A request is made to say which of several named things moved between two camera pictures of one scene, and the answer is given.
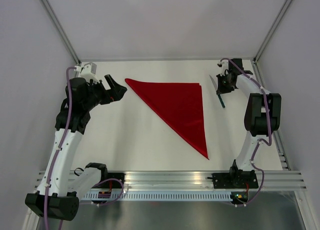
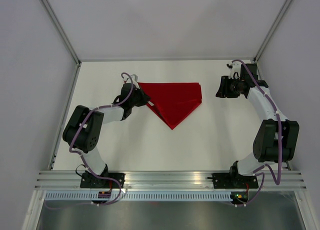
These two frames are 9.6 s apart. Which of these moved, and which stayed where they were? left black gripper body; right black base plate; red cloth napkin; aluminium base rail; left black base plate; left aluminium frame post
Moved: red cloth napkin; left black gripper body
Stayed: aluminium base rail; left aluminium frame post; right black base plate; left black base plate
